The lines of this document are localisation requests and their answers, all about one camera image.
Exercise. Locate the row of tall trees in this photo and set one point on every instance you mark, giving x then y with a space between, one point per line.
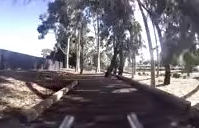
117 36

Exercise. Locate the robot's own part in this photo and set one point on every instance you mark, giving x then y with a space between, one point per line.
134 120
67 122

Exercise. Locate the dark raised path edging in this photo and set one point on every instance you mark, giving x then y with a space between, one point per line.
160 95

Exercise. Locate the pale log kerb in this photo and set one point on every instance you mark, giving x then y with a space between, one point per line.
52 99

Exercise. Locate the pale sandy ground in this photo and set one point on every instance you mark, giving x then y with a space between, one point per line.
180 87

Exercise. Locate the dark paved path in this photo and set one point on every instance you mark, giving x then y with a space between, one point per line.
103 100

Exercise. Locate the dry bare dirt ground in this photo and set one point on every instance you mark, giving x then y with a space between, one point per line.
7 93

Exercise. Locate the grey long wall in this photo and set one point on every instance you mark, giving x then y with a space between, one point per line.
13 60

